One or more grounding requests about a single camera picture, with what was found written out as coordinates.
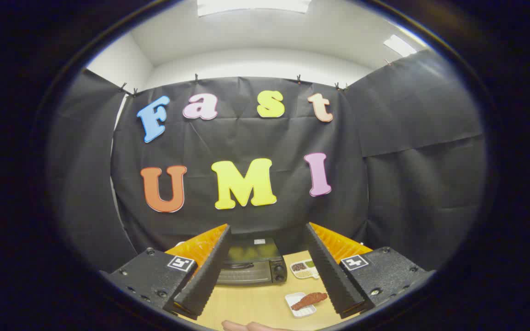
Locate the white rectangular plate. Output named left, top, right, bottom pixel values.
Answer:
left=285, top=292, right=317, bottom=319

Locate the black toaster oven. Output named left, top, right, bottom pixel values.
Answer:
left=217, top=237, right=288, bottom=286

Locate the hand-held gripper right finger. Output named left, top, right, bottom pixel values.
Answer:
left=305, top=222, right=436, bottom=319

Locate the brown meat piece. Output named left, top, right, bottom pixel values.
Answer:
left=291, top=292, right=328, bottom=311

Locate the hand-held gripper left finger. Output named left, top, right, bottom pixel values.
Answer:
left=99, top=224, right=232, bottom=321

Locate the ceiling light panel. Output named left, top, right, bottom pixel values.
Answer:
left=383, top=34, right=418, bottom=58

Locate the white divided bean dish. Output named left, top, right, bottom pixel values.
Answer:
left=289, top=259, right=321, bottom=280

